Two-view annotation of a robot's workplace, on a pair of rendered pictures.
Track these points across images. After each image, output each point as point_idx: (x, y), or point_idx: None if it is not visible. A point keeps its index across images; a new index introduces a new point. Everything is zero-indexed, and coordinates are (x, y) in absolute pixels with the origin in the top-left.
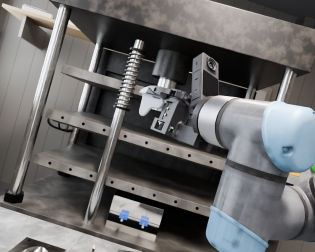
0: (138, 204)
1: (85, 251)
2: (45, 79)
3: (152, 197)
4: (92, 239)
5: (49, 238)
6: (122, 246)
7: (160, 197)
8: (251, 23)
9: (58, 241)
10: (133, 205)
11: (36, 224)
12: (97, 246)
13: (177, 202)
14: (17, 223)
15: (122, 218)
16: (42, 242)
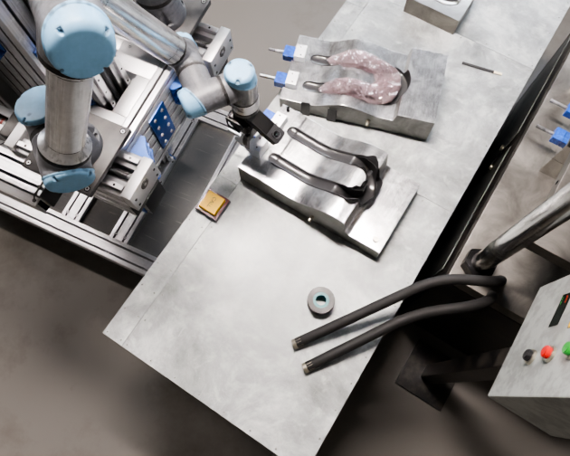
0: None
1: (487, 62)
2: None
3: None
4: (517, 77)
5: (509, 31)
6: (508, 109)
7: None
8: None
9: (504, 39)
10: None
11: (541, 22)
12: (500, 78)
13: None
14: (539, 4)
15: (555, 101)
16: (470, 3)
